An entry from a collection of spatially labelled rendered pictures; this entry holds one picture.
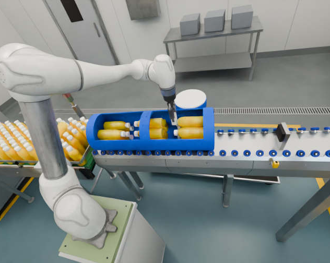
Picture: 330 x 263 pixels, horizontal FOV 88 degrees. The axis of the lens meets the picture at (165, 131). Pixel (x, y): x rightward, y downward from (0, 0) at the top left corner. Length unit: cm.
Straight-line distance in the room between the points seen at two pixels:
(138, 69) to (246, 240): 174
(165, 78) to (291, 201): 182
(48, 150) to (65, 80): 37
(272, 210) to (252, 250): 44
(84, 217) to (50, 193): 21
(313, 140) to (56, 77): 144
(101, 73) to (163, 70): 34
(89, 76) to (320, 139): 140
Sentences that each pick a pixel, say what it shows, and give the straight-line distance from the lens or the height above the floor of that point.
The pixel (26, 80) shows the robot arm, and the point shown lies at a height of 179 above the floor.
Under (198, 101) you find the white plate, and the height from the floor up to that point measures 104.
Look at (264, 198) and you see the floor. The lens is 219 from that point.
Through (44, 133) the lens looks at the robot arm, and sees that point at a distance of 82.
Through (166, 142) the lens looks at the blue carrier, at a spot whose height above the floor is 112.
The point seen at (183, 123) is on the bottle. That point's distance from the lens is 112.
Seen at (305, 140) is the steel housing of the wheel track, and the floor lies 93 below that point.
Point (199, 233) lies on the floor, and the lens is 199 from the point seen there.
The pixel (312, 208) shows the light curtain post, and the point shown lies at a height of 76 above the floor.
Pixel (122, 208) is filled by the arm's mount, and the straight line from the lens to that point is 105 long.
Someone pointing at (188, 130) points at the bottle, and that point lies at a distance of 110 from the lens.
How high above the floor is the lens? 194
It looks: 45 degrees down
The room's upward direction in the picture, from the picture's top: 15 degrees counter-clockwise
